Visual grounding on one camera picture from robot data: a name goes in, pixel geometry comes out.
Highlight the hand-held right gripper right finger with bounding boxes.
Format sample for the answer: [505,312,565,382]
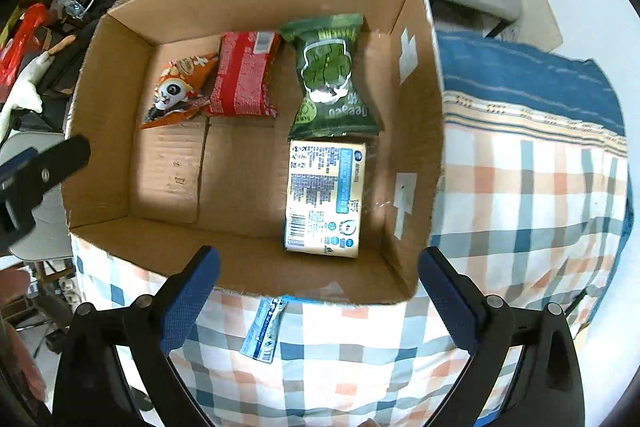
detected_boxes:
[417,247,586,427]

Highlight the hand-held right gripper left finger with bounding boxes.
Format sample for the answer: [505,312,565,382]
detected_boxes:
[52,246,221,427]

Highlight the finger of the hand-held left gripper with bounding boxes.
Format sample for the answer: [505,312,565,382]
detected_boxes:
[29,134,92,196]

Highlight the light blue wipes packet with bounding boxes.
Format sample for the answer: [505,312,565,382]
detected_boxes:
[240,296,290,363]

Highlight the brown cardboard box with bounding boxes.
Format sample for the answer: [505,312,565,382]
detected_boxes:
[61,0,446,306]

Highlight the person's left forearm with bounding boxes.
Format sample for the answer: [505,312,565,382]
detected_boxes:
[0,268,49,414]

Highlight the white plush toy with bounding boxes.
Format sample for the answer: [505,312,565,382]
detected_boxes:
[0,51,57,142]

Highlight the checked blanket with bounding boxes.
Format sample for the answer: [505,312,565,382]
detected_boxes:
[70,29,632,427]

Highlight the red plastic bag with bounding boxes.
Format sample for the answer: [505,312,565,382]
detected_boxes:
[0,3,52,88]

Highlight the orange panda snack packet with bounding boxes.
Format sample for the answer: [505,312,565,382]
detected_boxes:
[139,52,221,130]

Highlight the clear plastic bottle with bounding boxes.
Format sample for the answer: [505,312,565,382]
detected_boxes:
[59,0,87,20]

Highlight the white blue tissue pack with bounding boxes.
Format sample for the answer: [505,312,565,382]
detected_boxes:
[282,139,369,259]

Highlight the red snack packet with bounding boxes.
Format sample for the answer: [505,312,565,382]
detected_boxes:
[204,31,284,118]

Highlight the green snack packet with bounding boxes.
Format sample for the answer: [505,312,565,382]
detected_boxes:
[279,13,382,140]

